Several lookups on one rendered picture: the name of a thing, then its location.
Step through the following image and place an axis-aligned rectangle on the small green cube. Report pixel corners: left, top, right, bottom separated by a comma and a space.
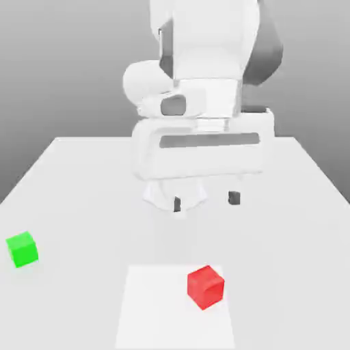
5, 230, 40, 269

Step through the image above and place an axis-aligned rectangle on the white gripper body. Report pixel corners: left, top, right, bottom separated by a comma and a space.
131, 107, 275, 181

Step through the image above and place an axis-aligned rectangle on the small red cube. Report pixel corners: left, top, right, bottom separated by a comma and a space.
187, 264, 226, 312

